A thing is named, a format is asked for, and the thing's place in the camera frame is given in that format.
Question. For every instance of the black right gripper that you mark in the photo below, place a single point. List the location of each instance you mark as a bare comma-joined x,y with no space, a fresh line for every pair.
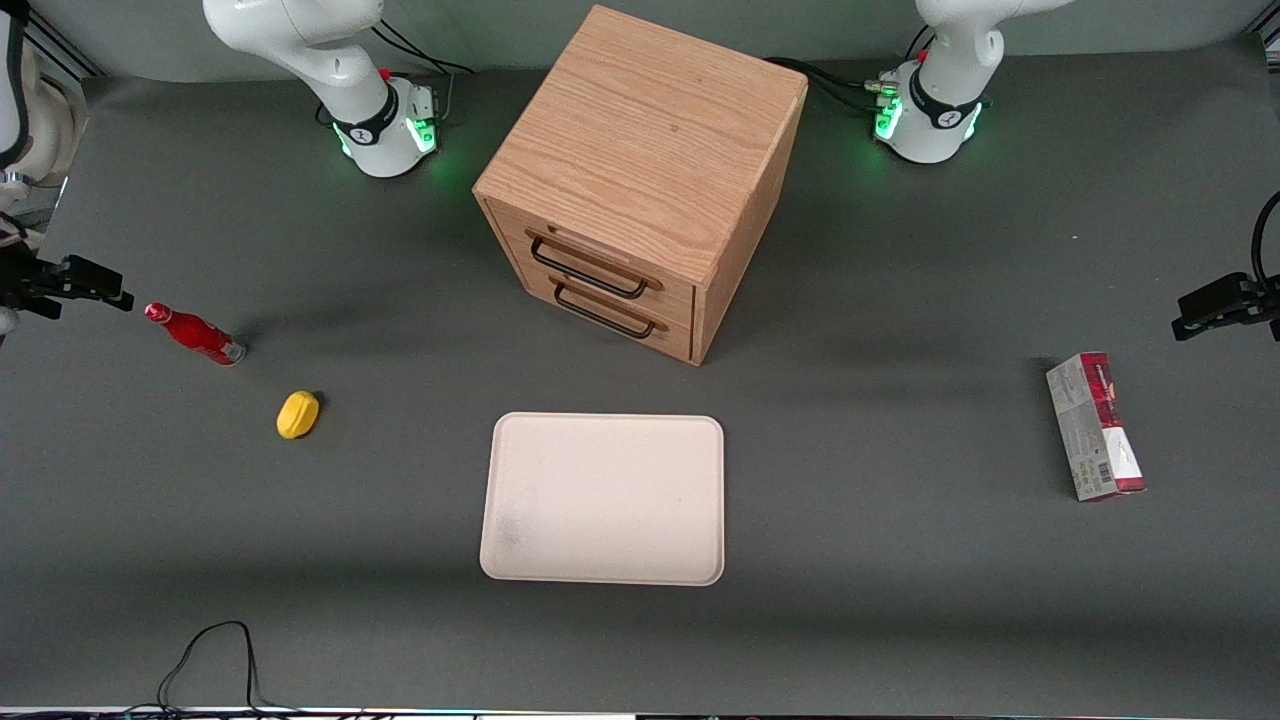
40,279

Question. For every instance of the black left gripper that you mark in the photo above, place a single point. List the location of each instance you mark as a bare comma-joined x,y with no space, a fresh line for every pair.
1243,297

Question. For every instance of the red coke bottle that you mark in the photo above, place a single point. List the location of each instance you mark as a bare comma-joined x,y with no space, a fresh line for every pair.
195,333

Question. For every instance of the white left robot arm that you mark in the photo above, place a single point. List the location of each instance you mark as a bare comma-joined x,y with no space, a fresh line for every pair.
960,40

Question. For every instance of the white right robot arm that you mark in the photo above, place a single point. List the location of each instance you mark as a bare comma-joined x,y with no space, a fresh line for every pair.
300,40

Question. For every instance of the beige rectangular tray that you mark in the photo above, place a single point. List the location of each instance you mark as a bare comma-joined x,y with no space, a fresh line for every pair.
610,500

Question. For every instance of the grey and red carton box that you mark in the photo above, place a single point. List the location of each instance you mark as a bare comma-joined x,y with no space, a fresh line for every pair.
1098,430

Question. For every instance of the yellow lemon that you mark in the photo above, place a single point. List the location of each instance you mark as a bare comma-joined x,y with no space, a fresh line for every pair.
297,415

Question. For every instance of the wooden drawer front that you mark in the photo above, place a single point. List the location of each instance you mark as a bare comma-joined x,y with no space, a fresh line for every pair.
675,335
660,300

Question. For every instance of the wooden drawer cabinet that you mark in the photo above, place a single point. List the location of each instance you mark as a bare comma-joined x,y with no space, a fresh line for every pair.
650,130

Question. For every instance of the aluminium frame strut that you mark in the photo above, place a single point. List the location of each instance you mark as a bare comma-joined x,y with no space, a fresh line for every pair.
65,50
1270,45

